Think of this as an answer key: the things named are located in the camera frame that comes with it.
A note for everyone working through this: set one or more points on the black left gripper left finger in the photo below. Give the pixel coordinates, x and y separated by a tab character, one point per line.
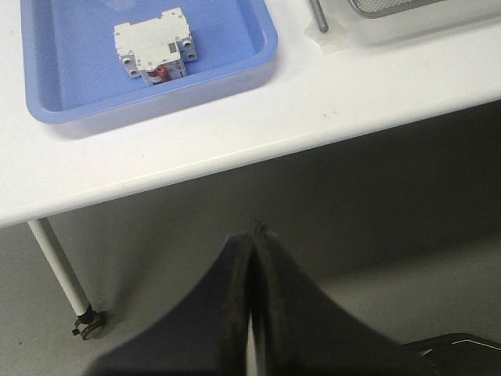
205	334

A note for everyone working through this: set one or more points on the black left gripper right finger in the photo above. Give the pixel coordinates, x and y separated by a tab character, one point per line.
299	330

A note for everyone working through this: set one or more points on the silver mesh tray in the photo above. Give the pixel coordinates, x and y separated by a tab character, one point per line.
378	9

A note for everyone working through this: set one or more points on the white table leg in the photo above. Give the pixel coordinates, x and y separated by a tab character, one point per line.
89	323

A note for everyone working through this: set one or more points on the white circuit breaker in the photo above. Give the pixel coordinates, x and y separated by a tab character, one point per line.
156	50

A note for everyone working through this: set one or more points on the blue plastic tray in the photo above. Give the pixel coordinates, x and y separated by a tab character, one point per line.
83	58

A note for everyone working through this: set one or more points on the clear tape patch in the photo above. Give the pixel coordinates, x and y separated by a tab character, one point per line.
334	40

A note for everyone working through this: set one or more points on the silver metal rack frame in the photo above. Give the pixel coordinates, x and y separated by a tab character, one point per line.
319	16

